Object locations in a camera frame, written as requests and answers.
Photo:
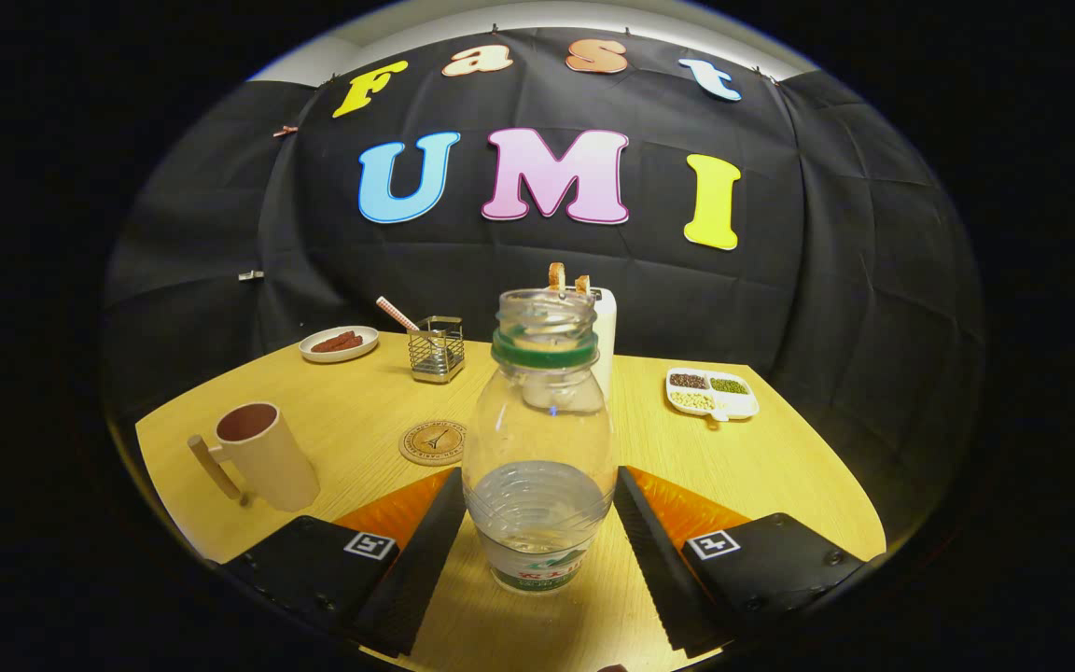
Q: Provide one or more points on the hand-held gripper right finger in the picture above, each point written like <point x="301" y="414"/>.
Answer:
<point x="663" y="569"/>

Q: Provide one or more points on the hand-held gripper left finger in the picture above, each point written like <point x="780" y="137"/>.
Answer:
<point x="411" y="569"/>

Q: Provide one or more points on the round wooden coaster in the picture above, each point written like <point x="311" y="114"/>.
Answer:
<point x="432" y="442"/>

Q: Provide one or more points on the clear plastic juice bottle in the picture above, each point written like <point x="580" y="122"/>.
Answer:
<point x="537" y="448"/>

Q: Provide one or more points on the white divided bean tray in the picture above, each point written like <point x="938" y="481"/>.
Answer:
<point x="738" y="403"/>

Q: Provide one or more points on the wooden table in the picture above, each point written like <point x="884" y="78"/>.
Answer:
<point x="360" y="392"/>

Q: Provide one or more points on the small white plate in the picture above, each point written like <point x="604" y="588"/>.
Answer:
<point x="360" y="349"/>

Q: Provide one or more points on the white toaster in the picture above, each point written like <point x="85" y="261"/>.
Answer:
<point x="605" y="345"/>

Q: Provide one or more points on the brown sausage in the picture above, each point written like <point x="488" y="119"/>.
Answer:
<point x="349" y="344"/>
<point x="332" y="341"/>

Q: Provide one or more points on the striped straw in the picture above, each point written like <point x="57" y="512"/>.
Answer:
<point x="396" y="313"/>

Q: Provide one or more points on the toast slice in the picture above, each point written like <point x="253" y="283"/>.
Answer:
<point x="556" y="277"/>
<point x="582" y="285"/>

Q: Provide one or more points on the black backdrop cloth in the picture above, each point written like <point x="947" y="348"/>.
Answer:
<point x="780" y="280"/>

